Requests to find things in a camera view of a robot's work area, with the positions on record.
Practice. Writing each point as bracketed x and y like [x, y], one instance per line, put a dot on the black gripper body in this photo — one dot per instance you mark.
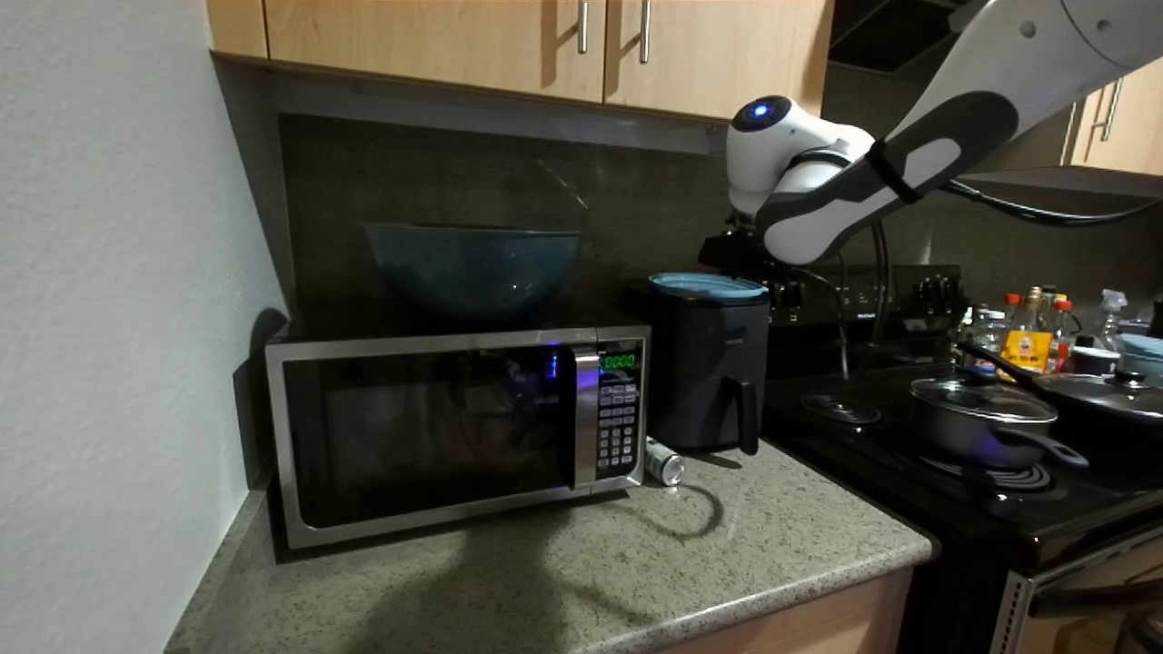
[740, 253]

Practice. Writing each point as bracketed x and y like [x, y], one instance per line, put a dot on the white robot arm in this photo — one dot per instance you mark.
[802, 184]

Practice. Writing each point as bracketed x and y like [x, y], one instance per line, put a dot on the black air fryer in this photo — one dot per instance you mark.
[705, 369]

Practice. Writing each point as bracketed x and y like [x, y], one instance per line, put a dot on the large blue bowl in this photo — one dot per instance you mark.
[472, 272]

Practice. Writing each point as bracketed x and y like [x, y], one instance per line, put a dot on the wooden upper cabinets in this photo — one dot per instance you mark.
[666, 56]

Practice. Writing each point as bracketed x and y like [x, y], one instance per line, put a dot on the small clear bottle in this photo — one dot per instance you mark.
[662, 461]

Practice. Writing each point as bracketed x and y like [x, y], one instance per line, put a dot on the black range hood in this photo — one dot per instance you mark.
[889, 34]

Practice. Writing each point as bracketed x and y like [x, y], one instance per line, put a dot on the pot with glass lid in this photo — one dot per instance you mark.
[983, 419]

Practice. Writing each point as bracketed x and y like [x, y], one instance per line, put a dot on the yellow container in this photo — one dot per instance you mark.
[1026, 345]

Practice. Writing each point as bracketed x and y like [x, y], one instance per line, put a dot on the wooden base cabinet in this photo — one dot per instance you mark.
[863, 618]

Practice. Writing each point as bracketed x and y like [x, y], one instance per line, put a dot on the stainless steel microwave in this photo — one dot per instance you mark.
[386, 435]

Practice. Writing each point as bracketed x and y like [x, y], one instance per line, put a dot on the black frying pan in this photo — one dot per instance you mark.
[1114, 419]

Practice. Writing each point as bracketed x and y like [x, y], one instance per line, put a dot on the black electric stove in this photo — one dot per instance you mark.
[1043, 538]

